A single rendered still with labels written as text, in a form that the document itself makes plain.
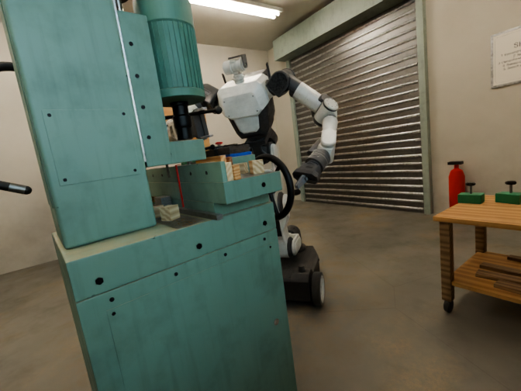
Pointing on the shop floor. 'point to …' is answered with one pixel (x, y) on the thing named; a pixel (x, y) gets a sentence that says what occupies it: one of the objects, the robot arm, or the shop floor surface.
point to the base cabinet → (193, 326)
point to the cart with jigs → (488, 202)
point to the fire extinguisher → (456, 182)
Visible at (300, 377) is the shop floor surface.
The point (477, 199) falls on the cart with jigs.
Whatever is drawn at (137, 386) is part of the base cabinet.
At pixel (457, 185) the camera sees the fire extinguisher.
